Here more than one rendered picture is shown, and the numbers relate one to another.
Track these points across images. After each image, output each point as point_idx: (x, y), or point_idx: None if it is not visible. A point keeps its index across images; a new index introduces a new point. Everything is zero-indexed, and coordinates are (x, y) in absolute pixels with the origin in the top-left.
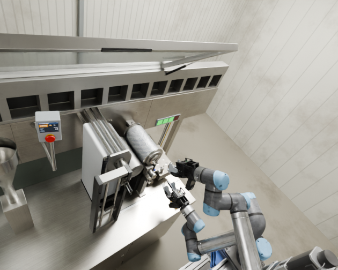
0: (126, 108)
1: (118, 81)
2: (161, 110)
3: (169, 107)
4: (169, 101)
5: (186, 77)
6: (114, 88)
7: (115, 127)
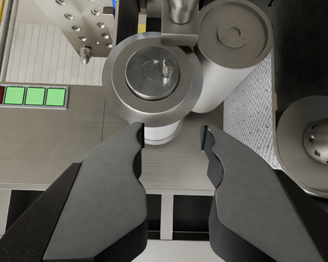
0: (168, 174)
1: (198, 253)
2: (58, 139)
3: (30, 141)
4: (39, 166)
5: None
6: (186, 208)
7: (188, 121)
